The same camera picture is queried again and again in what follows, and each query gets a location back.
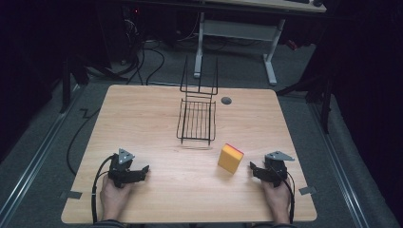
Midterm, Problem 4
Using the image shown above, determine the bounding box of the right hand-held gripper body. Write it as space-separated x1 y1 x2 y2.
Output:
262 150 296 188

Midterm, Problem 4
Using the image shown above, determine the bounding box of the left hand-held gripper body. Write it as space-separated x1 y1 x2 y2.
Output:
107 147 136 189

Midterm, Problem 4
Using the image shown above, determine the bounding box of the person's right hand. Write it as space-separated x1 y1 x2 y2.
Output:
260 180 292 224

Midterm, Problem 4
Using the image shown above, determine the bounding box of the person's left hand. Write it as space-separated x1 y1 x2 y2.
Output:
100 175 133 221

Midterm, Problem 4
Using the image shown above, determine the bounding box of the yellow sponge with red side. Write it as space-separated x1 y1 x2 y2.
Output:
217 142 245 175

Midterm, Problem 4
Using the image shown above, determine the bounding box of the grey tape piece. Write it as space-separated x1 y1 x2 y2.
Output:
297 185 318 197
59 190 84 200

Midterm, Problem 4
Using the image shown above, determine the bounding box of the black metal stand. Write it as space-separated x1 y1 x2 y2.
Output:
275 70 337 135
58 55 91 114

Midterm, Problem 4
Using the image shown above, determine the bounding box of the white-legged desk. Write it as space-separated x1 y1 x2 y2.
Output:
132 0 328 86

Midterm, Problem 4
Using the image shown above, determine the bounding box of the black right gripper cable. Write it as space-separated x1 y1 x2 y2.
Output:
272 167 297 224

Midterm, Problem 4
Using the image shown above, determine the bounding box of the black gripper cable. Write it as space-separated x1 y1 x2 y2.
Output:
272 167 297 224
90 154 116 224

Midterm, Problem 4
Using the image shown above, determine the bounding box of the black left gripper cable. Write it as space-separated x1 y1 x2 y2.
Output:
90 154 116 224

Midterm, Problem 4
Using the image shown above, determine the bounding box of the black floor cable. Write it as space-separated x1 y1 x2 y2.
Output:
66 107 103 177

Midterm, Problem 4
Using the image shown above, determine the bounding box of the metal floor rail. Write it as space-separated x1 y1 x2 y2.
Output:
308 101 372 228
0 83 84 228

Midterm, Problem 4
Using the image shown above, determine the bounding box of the black wire rack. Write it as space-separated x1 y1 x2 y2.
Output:
176 55 220 146

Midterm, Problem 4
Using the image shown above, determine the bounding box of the bundle of black cables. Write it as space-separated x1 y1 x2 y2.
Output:
118 6 166 86

